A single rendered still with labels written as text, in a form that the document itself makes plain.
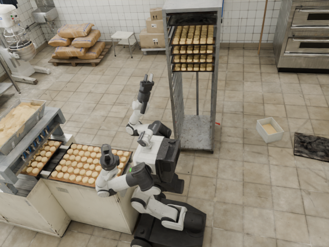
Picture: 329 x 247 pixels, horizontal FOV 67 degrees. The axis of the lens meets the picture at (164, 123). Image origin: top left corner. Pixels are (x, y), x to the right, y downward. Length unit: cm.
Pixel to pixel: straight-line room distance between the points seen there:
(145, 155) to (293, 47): 354
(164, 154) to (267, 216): 155
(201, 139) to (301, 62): 242
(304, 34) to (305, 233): 298
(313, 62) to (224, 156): 244
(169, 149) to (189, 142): 153
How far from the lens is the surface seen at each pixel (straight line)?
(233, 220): 281
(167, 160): 163
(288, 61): 483
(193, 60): 245
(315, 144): 368
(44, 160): 240
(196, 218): 239
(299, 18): 451
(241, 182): 306
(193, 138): 326
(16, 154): 218
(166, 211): 242
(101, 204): 232
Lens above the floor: 249
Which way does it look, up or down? 42 degrees down
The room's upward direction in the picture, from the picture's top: 7 degrees counter-clockwise
